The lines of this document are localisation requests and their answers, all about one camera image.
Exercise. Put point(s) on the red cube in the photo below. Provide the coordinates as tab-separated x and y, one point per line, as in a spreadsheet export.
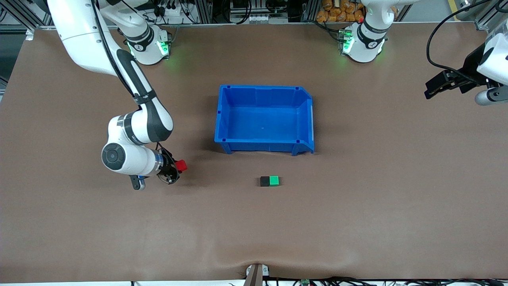
181	165

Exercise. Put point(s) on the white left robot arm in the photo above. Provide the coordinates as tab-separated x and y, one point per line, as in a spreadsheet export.
367	43

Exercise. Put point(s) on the black cube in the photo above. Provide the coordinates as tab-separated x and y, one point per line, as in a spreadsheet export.
264	181

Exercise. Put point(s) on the white terminal block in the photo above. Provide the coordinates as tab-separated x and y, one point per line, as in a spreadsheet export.
260	18

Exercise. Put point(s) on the white power strip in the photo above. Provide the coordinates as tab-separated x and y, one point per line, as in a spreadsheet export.
174	11

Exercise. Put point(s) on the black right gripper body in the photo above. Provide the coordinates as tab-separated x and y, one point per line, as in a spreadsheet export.
168	167

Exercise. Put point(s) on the aluminium frame post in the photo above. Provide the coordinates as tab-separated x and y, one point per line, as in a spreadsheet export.
202	10
490	18
309	10

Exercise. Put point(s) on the green cube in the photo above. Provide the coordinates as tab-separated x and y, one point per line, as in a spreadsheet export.
274	180

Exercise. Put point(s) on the green terminal connector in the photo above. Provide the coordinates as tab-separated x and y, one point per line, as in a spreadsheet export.
304	282

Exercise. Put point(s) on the orange objects pile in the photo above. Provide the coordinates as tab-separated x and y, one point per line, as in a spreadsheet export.
333	12

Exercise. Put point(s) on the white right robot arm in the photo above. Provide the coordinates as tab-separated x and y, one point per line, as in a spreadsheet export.
79	35

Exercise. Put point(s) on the aluminium table edge rail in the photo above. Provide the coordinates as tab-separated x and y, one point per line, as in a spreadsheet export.
258	24

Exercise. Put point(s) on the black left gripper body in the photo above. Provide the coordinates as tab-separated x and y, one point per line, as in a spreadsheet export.
470	65

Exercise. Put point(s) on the blue plastic storage bin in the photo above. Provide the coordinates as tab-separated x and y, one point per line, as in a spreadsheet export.
262	127

